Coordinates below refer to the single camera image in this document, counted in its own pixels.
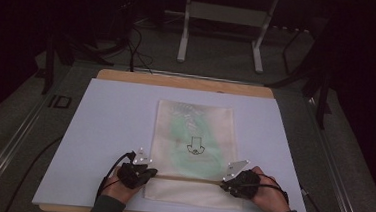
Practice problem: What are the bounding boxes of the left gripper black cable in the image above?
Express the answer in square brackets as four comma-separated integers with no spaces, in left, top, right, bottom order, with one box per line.
[94,149,138,204]

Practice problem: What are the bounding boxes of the wooden table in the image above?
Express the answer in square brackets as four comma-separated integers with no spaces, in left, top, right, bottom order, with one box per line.
[37,64,287,212]

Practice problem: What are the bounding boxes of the pale lavender table mat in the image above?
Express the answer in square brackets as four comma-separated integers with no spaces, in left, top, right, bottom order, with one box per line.
[31,74,319,212]

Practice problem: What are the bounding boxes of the green garment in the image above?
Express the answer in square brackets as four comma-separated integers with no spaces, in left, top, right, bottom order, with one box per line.
[164,113,230,181]

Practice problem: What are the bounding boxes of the cream mesh zipper bag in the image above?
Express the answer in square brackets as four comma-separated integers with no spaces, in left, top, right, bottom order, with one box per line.
[142,98,251,211]

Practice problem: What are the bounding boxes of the person's right hand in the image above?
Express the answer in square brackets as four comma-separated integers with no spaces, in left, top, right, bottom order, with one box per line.
[248,166,293,212]

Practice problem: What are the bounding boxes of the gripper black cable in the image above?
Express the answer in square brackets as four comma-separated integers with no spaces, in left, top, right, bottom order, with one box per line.
[254,172,334,212]
[94,149,138,204]

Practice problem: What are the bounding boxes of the black floor cable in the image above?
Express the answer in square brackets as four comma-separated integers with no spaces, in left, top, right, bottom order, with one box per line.
[3,133,65,212]

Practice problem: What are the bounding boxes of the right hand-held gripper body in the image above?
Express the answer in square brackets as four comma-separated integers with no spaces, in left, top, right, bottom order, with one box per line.
[221,158,263,201]

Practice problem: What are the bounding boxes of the black floor cables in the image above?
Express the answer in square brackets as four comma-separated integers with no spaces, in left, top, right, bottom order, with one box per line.
[104,0,158,75]

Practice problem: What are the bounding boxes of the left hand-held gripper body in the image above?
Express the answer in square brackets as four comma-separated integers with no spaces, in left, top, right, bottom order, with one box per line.
[115,145,156,192]

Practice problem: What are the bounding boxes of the person's left hand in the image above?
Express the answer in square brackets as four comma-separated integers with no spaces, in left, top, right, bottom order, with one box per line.
[100,166,139,205]

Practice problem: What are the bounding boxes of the white metal stand frame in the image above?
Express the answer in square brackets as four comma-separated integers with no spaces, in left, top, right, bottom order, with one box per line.
[176,0,281,76]

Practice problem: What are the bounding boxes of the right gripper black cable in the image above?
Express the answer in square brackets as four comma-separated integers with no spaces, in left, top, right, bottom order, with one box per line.
[254,172,334,212]

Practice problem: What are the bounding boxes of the aluminium floor rail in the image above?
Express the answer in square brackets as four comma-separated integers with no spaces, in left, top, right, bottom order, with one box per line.
[297,95,375,212]
[0,87,56,212]

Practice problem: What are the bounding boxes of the black tripod stand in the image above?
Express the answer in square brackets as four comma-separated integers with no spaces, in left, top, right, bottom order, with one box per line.
[39,25,119,101]
[262,11,340,131]

